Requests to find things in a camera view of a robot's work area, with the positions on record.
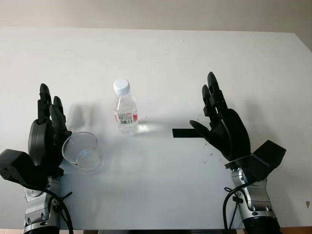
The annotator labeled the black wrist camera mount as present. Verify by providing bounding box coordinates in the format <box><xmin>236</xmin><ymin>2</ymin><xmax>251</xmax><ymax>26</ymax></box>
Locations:
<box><xmin>224</xmin><ymin>140</ymin><xmax>287</xmax><ymax>183</ymax></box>
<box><xmin>0</xmin><ymin>149</ymin><xmax>51</xmax><ymax>190</ymax></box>

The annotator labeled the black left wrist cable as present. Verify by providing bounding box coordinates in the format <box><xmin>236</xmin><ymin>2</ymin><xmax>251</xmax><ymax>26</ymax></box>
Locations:
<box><xmin>36</xmin><ymin>187</ymin><xmax>74</xmax><ymax>232</ymax></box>

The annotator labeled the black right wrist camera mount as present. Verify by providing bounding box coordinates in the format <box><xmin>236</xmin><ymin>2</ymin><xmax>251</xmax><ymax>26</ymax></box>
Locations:
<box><xmin>224</xmin><ymin>140</ymin><xmax>287</xmax><ymax>183</ymax></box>

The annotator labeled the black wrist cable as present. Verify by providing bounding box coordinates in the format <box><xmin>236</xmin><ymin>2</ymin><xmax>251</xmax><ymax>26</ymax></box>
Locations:
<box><xmin>221</xmin><ymin>184</ymin><xmax>246</xmax><ymax>232</ymax></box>
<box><xmin>36</xmin><ymin>187</ymin><xmax>74</xmax><ymax>232</ymax></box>

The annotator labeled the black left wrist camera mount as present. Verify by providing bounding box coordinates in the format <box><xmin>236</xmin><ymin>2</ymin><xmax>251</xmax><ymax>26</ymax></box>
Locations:
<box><xmin>0</xmin><ymin>149</ymin><xmax>51</xmax><ymax>190</ymax></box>

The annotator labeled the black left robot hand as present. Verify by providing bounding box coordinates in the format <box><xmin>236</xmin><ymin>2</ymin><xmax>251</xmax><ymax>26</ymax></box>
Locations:
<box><xmin>27</xmin><ymin>83</ymin><xmax>73</xmax><ymax>176</ymax></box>

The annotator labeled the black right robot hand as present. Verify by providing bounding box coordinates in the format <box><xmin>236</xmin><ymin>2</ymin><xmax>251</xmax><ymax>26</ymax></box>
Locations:
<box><xmin>189</xmin><ymin>71</ymin><xmax>252</xmax><ymax>162</ymax></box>

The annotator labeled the black tape strip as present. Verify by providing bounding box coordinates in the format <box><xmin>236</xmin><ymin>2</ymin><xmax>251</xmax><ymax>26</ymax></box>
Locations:
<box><xmin>172</xmin><ymin>129</ymin><xmax>205</xmax><ymax>139</ymax></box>

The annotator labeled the clear plastic water bottle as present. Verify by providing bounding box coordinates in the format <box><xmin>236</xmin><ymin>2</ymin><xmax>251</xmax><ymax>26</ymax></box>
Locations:
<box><xmin>112</xmin><ymin>78</ymin><xmax>139</xmax><ymax>135</ymax></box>

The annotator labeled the clear plastic cup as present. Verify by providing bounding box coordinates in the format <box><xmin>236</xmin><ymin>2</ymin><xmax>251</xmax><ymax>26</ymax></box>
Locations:
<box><xmin>61</xmin><ymin>132</ymin><xmax>105</xmax><ymax>175</ymax></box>

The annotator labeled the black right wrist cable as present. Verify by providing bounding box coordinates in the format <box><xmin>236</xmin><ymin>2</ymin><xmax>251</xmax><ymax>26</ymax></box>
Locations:
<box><xmin>221</xmin><ymin>184</ymin><xmax>246</xmax><ymax>232</ymax></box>

